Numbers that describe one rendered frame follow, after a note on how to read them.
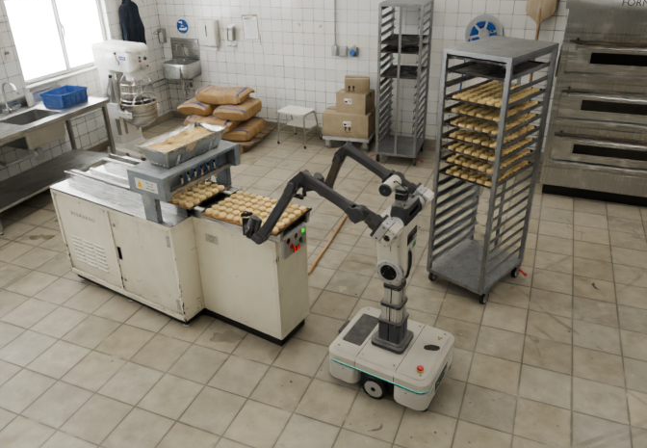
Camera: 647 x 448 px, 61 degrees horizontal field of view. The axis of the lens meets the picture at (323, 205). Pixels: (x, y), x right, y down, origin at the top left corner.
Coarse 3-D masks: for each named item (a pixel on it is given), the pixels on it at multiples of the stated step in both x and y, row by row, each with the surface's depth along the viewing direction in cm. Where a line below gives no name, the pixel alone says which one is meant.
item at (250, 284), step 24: (192, 216) 364; (216, 240) 360; (240, 240) 348; (216, 264) 370; (240, 264) 357; (264, 264) 344; (288, 264) 350; (216, 288) 381; (240, 288) 367; (264, 288) 353; (288, 288) 356; (216, 312) 393; (240, 312) 377; (264, 312) 363; (288, 312) 363; (264, 336) 378; (288, 336) 377
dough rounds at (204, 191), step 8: (200, 184) 393; (208, 184) 390; (216, 184) 389; (192, 192) 378; (200, 192) 378; (208, 192) 378; (216, 192) 380; (168, 200) 370; (176, 200) 366; (184, 200) 366; (192, 200) 366; (200, 200) 370
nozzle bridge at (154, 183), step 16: (224, 144) 388; (192, 160) 361; (208, 160) 366; (224, 160) 393; (128, 176) 352; (144, 176) 343; (160, 176) 338; (176, 176) 356; (208, 176) 375; (224, 176) 404; (144, 192) 350; (160, 192) 341; (176, 192) 352; (144, 208) 356; (160, 208) 353
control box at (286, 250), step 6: (294, 228) 346; (300, 228) 347; (288, 234) 339; (294, 234) 342; (300, 234) 349; (294, 240) 343; (282, 246) 336; (288, 246) 339; (294, 246) 345; (300, 246) 352; (282, 252) 338; (288, 252) 341
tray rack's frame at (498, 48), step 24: (456, 48) 353; (480, 48) 352; (504, 48) 350; (528, 48) 349; (552, 48) 358; (552, 72) 371; (528, 216) 420; (432, 264) 432; (456, 264) 432; (480, 264) 431; (504, 264) 430
